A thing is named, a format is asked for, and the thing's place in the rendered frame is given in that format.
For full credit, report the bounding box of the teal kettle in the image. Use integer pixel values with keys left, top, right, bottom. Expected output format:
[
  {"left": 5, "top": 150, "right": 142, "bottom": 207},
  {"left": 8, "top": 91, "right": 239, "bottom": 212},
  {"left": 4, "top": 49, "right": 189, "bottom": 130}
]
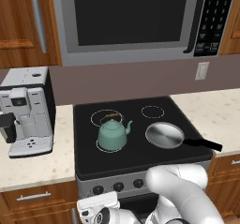
[{"left": 96, "top": 112, "right": 134, "bottom": 152}]

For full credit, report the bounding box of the black stove knob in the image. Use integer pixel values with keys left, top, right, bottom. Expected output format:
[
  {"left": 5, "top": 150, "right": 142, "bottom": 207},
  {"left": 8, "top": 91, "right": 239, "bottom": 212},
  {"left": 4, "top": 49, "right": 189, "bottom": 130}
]
[
  {"left": 92, "top": 185, "right": 105, "bottom": 196},
  {"left": 112, "top": 181, "right": 125, "bottom": 193},
  {"left": 132, "top": 178, "right": 145, "bottom": 189}
]

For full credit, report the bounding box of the silver base cupboard handle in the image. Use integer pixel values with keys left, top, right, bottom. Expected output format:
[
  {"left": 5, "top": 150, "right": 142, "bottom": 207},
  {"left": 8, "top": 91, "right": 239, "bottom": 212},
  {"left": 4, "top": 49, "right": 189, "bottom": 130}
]
[{"left": 70, "top": 207, "right": 80, "bottom": 224}]

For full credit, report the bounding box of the silver microwave oven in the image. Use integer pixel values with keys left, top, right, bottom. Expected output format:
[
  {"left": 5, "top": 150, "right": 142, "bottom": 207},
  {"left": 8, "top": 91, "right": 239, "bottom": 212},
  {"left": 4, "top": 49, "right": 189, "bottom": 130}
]
[{"left": 51, "top": 0, "right": 239, "bottom": 67}]

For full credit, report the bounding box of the wooden base cupboard door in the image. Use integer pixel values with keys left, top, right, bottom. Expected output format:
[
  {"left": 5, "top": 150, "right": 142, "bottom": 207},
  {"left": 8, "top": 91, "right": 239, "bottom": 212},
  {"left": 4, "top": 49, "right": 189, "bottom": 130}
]
[
  {"left": 205, "top": 176, "right": 240, "bottom": 219},
  {"left": 0, "top": 202, "right": 80, "bottom": 224}
]

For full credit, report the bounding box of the black stove with hob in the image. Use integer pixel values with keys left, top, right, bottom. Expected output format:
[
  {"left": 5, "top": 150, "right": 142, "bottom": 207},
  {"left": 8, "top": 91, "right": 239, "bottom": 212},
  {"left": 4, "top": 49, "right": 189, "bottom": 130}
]
[{"left": 72, "top": 95, "right": 218, "bottom": 220}]

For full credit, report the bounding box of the wooden drawer front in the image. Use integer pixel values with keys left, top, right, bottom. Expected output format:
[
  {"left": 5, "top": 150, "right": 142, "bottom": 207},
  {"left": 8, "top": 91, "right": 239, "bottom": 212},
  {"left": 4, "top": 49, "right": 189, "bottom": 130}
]
[
  {"left": 207, "top": 153, "right": 240, "bottom": 185},
  {"left": 0, "top": 180, "right": 80, "bottom": 213}
]

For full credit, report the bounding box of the silver cupboard door handle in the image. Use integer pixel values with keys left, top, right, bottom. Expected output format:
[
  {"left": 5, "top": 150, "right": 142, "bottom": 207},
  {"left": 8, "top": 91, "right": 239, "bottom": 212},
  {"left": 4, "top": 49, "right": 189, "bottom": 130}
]
[{"left": 30, "top": 0, "right": 48, "bottom": 54}]

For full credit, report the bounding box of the white wall outlet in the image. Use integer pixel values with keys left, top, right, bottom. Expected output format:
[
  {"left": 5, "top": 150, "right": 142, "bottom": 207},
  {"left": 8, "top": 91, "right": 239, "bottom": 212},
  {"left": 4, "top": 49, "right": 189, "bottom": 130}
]
[{"left": 194, "top": 61, "right": 211, "bottom": 82}]

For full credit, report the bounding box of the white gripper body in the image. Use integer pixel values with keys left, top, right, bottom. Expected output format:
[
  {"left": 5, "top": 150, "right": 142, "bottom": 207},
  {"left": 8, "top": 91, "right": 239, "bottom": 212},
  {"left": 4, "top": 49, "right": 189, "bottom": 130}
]
[{"left": 76, "top": 190, "right": 122, "bottom": 216}]

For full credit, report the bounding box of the silver frying pan, black handle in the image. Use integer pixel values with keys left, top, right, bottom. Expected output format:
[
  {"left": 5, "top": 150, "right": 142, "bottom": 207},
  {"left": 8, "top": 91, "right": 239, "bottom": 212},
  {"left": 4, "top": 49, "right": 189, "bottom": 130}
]
[{"left": 144, "top": 121, "right": 224, "bottom": 153}]

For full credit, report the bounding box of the white black coffee machine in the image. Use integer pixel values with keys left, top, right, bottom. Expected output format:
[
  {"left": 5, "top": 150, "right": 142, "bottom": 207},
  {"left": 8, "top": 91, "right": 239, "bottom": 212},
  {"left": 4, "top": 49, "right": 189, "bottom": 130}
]
[{"left": 0, "top": 66, "right": 57, "bottom": 159}]

